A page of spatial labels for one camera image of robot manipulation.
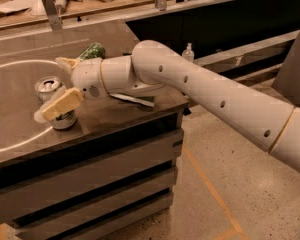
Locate clear pump bottle right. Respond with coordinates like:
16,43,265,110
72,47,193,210
182,43,194,62

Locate green soda can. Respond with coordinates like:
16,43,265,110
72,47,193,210
78,43,106,60

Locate white paper sheet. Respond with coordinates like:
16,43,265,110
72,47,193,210
0,0,39,14

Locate green chip bag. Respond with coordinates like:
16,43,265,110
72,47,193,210
110,94,154,107

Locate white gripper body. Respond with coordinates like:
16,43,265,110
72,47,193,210
71,58,108,99

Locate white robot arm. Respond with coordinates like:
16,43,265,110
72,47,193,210
34,40,300,173

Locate grey slatted table base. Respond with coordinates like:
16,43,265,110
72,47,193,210
0,112,183,240

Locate white 7up soda can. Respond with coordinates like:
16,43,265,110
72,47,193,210
34,76,77,130

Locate metal bracket post left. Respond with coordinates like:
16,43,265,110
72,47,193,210
41,0,62,31

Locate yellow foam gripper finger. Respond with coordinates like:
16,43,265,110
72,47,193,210
34,86,84,123
55,57,80,75

